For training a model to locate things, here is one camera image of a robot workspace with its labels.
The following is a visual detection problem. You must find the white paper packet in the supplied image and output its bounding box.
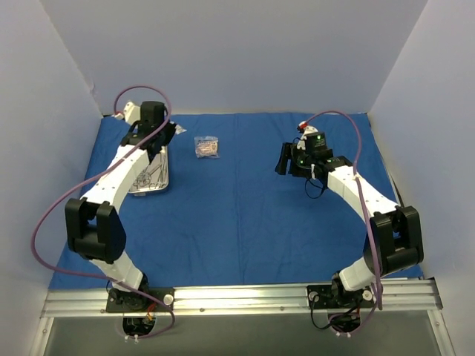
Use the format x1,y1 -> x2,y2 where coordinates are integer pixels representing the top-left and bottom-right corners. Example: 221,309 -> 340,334
175,125 -> 186,134

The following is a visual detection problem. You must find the steel instrument tray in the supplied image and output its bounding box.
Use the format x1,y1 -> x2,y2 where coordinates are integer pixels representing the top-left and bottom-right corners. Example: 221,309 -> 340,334
128,145 -> 171,196

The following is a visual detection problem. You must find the purple printed packet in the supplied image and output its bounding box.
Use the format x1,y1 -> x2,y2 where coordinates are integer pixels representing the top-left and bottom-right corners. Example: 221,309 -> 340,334
194,136 -> 219,158

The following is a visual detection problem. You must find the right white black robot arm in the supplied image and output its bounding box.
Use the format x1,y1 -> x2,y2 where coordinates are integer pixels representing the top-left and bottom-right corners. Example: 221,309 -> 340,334
275,142 -> 425,306

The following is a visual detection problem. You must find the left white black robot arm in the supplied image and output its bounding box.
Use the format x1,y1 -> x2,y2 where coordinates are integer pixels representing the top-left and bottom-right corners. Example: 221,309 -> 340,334
65,122 -> 177,311

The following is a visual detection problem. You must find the instruments pile in tray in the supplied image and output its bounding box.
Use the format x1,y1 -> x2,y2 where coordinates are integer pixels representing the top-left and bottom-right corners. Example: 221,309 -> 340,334
133,154 -> 168,190

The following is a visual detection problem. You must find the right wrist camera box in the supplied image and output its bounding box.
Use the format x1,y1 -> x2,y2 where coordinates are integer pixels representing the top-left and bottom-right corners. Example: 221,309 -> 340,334
304,131 -> 327,155

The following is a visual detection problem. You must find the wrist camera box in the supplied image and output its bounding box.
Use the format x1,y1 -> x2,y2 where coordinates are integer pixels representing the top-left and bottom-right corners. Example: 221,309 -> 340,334
304,131 -> 327,155
140,101 -> 166,125

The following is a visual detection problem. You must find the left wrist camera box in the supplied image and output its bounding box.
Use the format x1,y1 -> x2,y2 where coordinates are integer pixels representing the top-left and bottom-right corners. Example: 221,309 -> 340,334
140,101 -> 166,125

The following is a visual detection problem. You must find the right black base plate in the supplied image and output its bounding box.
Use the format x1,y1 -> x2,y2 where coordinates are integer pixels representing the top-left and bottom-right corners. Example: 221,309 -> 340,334
306,284 -> 375,309

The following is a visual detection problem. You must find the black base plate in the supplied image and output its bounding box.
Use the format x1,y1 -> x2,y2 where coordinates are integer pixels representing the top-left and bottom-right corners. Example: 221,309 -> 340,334
105,288 -> 175,313
306,284 -> 375,309

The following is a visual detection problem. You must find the front aluminium rail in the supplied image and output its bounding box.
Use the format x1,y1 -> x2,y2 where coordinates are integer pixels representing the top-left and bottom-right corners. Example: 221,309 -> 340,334
41,278 -> 442,317

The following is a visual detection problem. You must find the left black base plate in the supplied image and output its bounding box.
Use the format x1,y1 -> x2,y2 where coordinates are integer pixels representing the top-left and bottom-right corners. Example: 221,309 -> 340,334
105,288 -> 175,313

